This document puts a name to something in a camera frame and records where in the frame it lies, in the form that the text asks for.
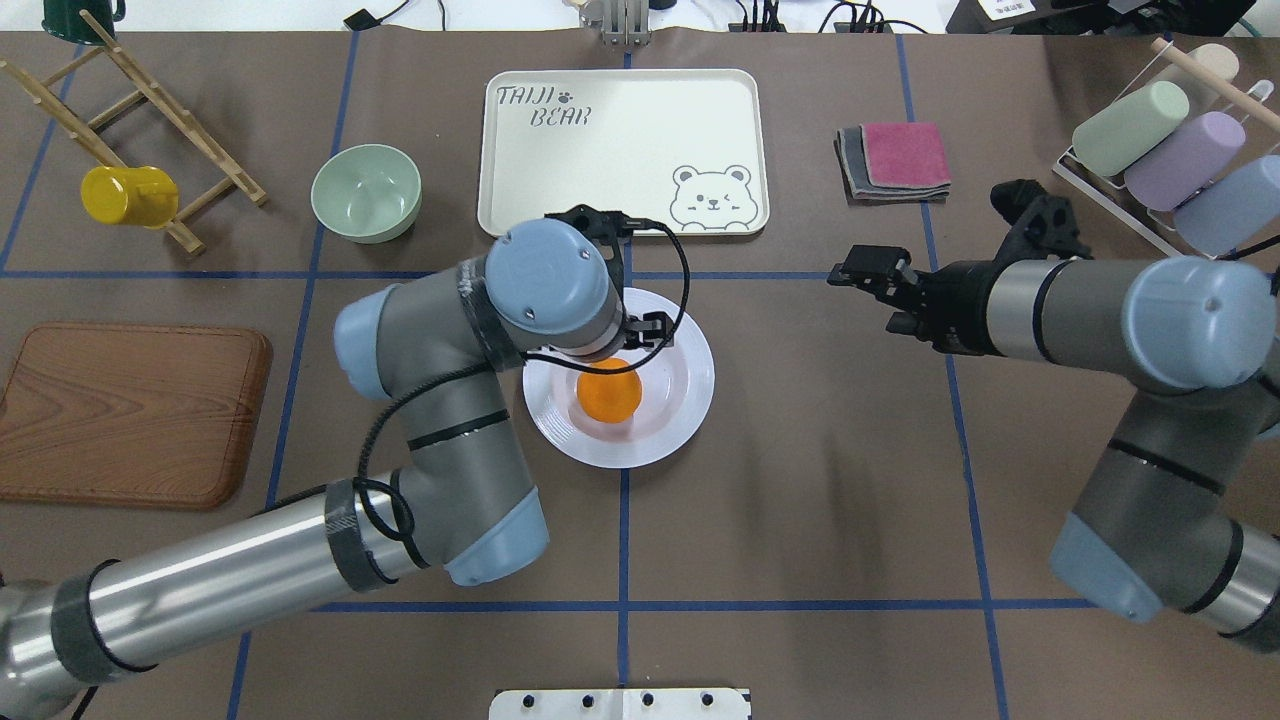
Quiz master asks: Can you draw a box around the cream bear serving tray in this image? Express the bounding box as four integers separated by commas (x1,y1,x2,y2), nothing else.
477,68,771,236

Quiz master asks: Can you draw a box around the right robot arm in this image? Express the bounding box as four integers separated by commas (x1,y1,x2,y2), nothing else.
827,245,1277,655

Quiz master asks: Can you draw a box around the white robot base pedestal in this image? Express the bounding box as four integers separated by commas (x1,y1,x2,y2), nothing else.
488,687,753,719

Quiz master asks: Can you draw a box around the dark green mug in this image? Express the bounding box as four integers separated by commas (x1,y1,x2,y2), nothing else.
41,0,127,46

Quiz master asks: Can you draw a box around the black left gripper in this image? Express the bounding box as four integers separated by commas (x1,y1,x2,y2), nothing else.
545,205,676,368

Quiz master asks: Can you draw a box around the yellow mug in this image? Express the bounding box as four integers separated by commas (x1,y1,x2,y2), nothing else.
79,167,180,229

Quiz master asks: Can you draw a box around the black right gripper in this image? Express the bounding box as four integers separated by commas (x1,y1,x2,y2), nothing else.
827,245,998,356

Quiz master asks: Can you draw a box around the blue pastel cup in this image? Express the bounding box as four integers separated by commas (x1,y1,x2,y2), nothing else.
1174,154,1279,256

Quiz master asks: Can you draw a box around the grey folded cloth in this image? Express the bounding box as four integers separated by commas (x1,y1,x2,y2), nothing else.
835,124,952,202

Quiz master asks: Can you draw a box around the green pastel cup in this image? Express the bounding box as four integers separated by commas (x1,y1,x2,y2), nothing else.
1071,81,1190,177

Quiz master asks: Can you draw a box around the brown wooden cutting board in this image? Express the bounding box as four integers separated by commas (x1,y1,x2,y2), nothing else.
1,322,273,510

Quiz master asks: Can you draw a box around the white cup rack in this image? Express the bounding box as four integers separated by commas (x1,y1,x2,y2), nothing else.
1053,37,1277,260

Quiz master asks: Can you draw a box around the pink folded cloth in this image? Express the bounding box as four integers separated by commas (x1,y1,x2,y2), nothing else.
861,122,952,191

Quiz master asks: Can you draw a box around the white round plate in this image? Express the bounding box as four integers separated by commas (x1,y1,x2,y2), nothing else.
522,314,716,469

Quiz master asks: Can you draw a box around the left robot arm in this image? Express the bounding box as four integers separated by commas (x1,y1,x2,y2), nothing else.
3,205,689,719

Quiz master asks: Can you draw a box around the purple pastel cup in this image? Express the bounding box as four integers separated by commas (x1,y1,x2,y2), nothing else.
1124,111,1245,211

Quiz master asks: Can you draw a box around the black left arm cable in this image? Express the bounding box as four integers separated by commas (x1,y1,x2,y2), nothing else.
360,218,691,566

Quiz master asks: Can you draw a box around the green ceramic bowl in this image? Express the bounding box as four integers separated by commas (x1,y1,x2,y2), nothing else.
310,143,422,245

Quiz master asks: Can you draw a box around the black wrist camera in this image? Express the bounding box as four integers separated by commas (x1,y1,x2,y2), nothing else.
989,179,1093,266

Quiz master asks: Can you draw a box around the orange fruit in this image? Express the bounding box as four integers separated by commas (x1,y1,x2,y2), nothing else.
575,372,644,424

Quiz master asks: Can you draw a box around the wooden mug rack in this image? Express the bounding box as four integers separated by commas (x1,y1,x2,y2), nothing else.
1,36,268,256

